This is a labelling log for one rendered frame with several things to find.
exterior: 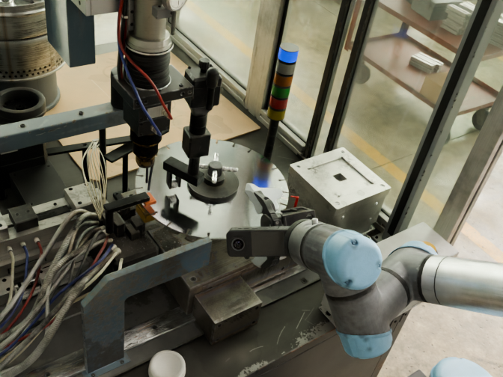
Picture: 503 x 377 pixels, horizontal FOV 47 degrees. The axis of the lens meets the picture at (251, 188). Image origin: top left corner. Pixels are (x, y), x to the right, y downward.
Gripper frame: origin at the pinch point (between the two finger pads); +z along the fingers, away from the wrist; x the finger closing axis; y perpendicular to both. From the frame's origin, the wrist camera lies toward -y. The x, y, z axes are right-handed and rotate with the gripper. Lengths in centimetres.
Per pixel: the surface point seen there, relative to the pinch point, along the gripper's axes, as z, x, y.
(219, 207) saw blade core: 12.2, 1.7, -0.9
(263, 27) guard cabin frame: 58, 43, 34
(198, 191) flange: 15.5, 5.0, -4.0
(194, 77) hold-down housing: -3.5, 27.6, -8.3
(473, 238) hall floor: 105, -50, 153
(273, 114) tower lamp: 31.4, 18.8, 22.0
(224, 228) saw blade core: 7.3, -1.7, -2.1
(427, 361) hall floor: 65, -78, 91
